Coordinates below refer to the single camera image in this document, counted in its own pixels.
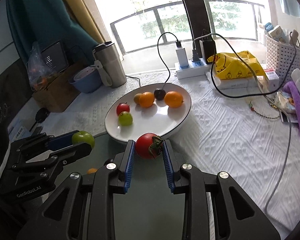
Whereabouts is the green apple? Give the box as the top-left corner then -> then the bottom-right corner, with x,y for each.
71,131 -> 95,149

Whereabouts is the small green fruit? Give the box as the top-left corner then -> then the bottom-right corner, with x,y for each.
118,111 -> 133,126

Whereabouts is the small red tomato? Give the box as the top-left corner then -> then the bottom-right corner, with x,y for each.
116,103 -> 130,116

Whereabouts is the red tomato with stem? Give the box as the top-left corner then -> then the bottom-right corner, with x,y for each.
135,133 -> 164,159

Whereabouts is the yellowish small fruit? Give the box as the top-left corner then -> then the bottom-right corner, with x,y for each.
133,93 -> 142,105

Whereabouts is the small orange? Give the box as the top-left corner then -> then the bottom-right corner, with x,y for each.
139,92 -> 155,108

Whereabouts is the large orange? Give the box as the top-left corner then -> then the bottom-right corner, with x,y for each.
164,91 -> 184,108

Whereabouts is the dark plum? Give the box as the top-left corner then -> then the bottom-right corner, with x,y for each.
154,89 -> 166,101

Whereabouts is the brown cardboard box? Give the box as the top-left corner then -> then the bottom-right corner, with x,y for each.
32,62 -> 85,113

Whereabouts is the dark green round tray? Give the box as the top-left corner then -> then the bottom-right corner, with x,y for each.
56,133 -> 184,239

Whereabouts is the clear plastic bag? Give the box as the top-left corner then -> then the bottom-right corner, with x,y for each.
27,41 -> 58,91

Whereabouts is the blue bowl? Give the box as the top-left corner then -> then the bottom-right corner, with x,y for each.
69,66 -> 102,94

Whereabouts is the small dark screen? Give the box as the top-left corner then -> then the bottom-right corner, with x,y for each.
41,41 -> 68,73

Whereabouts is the white ceramic plate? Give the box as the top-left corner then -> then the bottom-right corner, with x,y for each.
104,83 -> 192,143

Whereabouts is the stainless steel tumbler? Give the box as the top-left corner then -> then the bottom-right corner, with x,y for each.
93,41 -> 127,88

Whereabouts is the teal curtain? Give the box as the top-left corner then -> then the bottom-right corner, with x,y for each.
6,0 -> 97,64

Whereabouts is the white power strip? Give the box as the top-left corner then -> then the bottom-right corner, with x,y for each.
174,58 -> 211,80

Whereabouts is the small white red box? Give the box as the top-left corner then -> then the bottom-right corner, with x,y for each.
264,68 -> 280,92

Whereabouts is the yellow plastic bag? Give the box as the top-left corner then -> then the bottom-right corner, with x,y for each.
213,51 -> 265,80

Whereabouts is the yellow curtain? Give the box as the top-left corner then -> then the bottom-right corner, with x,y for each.
63,0 -> 111,43

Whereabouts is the white charger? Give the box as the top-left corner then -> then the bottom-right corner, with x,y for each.
175,41 -> 189,69

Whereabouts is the black power adapter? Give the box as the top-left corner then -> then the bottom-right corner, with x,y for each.
199,36 -> 216,64

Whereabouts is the white woven basket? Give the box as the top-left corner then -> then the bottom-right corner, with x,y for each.
266,36 -> 300,84

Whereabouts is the balcony railing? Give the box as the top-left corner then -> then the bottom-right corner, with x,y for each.
110,0 -> 265,55

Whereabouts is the grey cable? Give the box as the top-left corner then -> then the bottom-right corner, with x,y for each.
264,119 -> 293,230

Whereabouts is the bead bracelet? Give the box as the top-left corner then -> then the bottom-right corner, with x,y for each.
248,101 -> 281,120

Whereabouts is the long black cable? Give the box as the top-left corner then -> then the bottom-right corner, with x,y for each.
192,32 -> 297,99

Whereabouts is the black charger cable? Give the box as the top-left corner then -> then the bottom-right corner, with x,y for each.
156,31 -> 182,91

